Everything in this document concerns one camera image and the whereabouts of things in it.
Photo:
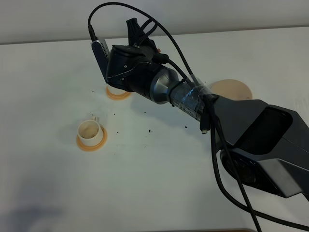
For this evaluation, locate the far orange coaster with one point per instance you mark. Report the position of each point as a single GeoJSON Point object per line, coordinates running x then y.
{"type": "Point", "coordinates": [116, 94]}

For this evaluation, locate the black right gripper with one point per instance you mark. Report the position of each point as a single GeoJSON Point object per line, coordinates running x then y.
{"type": "Point", "coordinates": [131, 67]}

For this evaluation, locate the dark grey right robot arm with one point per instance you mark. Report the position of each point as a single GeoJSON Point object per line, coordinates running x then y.
{"type": "Point", "coordinates": [266, 146]}

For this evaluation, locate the near orange coaster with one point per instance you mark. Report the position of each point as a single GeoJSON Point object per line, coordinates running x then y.
{"type": "Point", "coordinates": [93, 148]}

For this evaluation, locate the near white teacup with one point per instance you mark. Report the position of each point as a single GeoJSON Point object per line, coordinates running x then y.
{"type": "Point", "coordinates": [90, 132]}

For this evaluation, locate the beige round teapot saucer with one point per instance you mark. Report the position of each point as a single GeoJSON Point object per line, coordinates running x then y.
{"type": "Point", "coordinates": [232, 89]}

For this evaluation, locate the orange coaster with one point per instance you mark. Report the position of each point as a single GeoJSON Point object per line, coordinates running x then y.
{"type": "Point", "coordinates": [116, 94]}
{"type": "Point", "coordinates": [93, 148]}

